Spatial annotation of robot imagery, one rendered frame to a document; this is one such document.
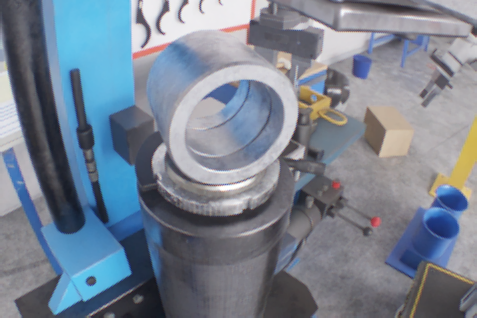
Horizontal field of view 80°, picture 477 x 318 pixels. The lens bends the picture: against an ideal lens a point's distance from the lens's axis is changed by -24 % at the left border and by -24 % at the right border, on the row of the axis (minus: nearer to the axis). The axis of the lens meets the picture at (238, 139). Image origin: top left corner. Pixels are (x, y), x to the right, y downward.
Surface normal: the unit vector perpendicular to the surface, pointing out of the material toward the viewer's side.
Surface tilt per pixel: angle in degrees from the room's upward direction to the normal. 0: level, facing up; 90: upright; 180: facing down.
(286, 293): 0
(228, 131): 25
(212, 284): 90
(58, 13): 90
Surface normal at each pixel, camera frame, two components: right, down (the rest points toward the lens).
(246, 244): 0.37, 0.53
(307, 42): -0.43, 0.48
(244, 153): -0.34, -0.68
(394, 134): 0.13, 0.55
